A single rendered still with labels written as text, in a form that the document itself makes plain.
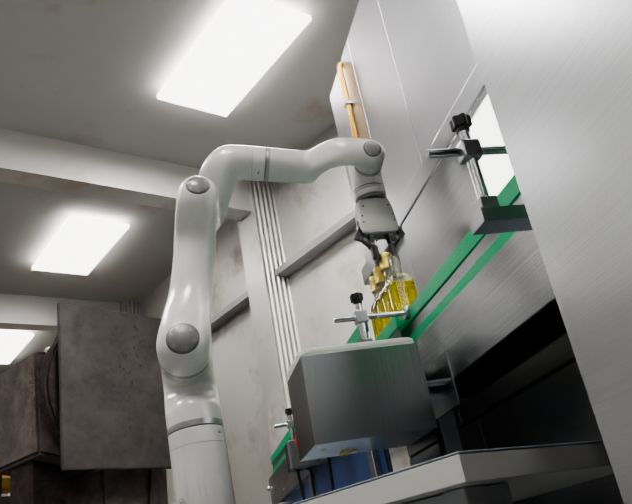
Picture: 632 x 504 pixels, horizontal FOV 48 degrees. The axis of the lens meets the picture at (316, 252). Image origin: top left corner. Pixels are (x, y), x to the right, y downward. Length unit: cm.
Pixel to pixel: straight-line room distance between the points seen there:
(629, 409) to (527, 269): 47
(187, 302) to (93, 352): 447
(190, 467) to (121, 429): 452
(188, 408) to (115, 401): 452
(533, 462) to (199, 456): 77
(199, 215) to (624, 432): 126
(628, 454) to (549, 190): 23
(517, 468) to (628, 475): 32
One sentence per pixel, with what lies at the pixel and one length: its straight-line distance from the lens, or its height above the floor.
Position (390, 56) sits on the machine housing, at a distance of 215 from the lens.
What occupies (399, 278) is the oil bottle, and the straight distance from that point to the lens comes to 169.
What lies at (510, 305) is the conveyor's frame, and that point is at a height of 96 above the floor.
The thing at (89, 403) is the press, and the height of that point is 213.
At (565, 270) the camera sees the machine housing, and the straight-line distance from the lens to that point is 66.
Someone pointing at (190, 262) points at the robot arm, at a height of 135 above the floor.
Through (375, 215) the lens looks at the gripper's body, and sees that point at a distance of 182.
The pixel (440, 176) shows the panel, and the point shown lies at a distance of 175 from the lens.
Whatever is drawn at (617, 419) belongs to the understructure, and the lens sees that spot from 63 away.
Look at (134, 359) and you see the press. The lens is 627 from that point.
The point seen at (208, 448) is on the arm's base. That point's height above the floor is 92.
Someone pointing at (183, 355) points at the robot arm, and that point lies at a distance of 154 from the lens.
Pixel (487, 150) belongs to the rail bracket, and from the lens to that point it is 99.
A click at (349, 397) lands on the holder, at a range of 126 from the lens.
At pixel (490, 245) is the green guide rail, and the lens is 118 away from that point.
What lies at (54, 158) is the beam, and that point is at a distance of 606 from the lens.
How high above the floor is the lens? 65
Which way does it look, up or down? 24 degrees up
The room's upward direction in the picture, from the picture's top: 11 degrees counter-clockwise
